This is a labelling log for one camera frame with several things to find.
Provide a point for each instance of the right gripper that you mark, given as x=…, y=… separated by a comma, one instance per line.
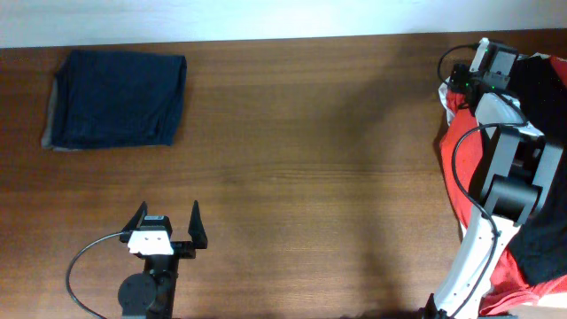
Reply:
x=459, y=77

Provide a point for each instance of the red soccer t-shirt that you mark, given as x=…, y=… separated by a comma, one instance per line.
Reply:
x=504, y=161

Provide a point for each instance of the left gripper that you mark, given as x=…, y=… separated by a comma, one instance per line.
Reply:
x=183, y=248

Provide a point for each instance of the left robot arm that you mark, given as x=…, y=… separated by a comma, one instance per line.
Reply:
x=151, y=293

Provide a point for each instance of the black shorts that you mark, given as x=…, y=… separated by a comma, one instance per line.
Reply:
x=522, y=174

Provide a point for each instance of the folded navy blue garment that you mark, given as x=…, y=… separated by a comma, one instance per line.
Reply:
x=107, y=99

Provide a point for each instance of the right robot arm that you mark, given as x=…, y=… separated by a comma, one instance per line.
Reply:
x=485, y=236

